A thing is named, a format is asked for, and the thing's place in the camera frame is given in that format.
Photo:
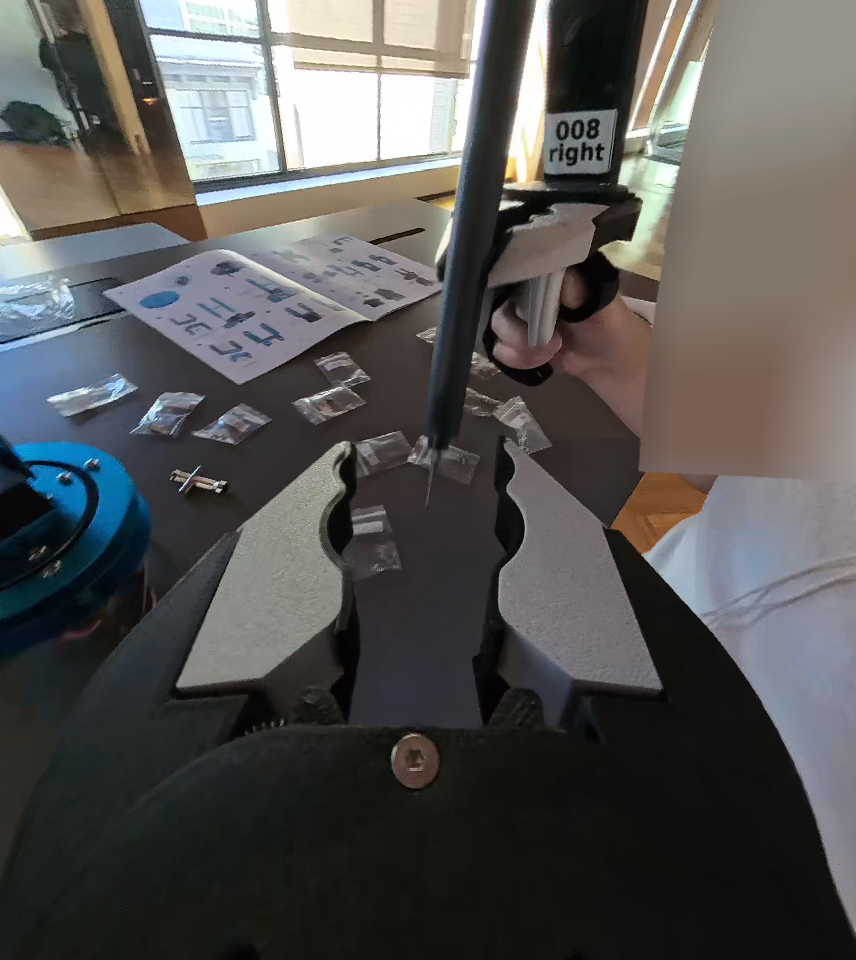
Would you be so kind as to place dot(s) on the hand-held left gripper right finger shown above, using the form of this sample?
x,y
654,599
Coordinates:
x,y
570,592

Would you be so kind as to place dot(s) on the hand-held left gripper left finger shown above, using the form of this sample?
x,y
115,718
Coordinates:
x,y
270,592

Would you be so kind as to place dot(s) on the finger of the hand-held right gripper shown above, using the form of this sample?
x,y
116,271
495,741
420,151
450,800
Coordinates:
x,y
548,240

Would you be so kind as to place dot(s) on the black screwdriver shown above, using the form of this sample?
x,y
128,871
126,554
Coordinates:
x,y
473,225

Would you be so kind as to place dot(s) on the blue toy robot arm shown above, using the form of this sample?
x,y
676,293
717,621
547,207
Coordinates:
x,y
98,495

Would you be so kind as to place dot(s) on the person's right forearm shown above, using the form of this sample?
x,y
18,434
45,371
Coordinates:
x,y
627,397

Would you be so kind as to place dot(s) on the dark desk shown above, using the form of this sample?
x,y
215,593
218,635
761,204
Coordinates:
x,y
60,251
413,600

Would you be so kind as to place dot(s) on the person's right hand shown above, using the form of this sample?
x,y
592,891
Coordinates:
x,y
600,349

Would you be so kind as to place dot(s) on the metal cross wrench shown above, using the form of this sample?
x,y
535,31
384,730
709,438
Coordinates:
x,y
199,484

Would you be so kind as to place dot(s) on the group of small clear bags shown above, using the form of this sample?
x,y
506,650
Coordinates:
x,y
165,412

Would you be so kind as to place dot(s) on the beige roller blind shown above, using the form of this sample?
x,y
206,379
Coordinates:
x,y
383,37

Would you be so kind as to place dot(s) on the person's white shirt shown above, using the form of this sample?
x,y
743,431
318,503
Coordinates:
x,y
810,637

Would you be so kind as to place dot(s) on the large paned window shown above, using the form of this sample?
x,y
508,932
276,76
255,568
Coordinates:
x,y
323,112

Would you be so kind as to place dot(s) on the open instruction booklet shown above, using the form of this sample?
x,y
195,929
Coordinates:
x,y
248,300

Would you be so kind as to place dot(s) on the crumpled clear plastic wrap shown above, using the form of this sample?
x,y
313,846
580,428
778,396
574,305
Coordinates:
x,y
8,304

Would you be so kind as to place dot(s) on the black bag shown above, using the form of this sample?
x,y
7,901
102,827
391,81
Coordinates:
x,y
34,120

